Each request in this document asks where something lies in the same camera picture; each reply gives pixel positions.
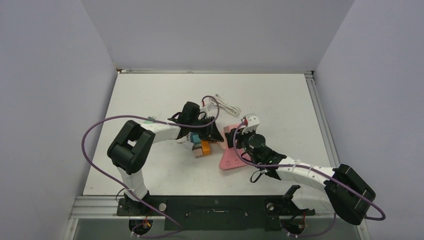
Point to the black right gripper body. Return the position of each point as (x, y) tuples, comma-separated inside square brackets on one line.
[(238, 136)]

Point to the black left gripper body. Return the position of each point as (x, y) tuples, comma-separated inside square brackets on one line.
[(204, 132)]

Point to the teal plug charger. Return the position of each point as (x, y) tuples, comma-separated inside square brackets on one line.
[(194, 138)]

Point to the orange power strip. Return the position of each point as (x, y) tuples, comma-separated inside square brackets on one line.
[(205, 146)]

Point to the pink triangular power strip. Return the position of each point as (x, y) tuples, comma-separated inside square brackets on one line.
[(230, 160)]

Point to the pink brown plug charger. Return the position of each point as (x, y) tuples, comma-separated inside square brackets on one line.
[(197, 150)]

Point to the white adapter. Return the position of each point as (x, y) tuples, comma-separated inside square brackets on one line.
[(183, 139)]

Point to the light green plug charger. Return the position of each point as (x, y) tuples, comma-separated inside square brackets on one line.
[(150, 120)]

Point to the pink cube socket adapter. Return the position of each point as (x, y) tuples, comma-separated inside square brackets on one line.
[(229, 132)]

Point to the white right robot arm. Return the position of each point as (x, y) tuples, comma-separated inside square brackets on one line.
[(343, 190)]

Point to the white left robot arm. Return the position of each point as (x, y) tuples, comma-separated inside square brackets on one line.
[(130, 148)]

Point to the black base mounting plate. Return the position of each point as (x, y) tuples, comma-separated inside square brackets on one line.
[(215, 213)]

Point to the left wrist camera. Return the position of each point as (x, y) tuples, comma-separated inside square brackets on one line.
[(207, 108)]

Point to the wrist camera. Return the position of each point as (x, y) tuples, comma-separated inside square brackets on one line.
[(251, 123), (207, 108)]

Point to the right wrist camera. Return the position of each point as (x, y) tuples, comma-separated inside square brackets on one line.
[(251, 123)]

